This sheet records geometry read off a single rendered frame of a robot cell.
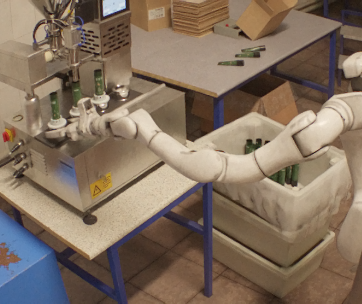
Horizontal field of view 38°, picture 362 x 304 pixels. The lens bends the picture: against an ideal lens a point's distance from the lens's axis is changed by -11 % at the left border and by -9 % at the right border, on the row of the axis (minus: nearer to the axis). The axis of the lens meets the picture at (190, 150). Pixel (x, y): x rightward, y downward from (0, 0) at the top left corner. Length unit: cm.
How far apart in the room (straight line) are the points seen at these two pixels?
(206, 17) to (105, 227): 196
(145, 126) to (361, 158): 64
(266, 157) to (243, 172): 7
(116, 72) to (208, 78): 88
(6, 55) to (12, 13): 148
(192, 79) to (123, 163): 103
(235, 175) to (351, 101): 38
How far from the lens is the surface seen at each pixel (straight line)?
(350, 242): 175
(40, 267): 218
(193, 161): 153
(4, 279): 211
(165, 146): 159
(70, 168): 195
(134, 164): 215
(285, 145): 145
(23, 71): 202
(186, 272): 290
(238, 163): 150
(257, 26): 351
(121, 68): 227
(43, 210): 215
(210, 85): 294
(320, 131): 143
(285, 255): 253
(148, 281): 286
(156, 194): 215
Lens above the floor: 201
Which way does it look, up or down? 32 degrees down
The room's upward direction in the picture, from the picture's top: 2 degrees counter-clockwise
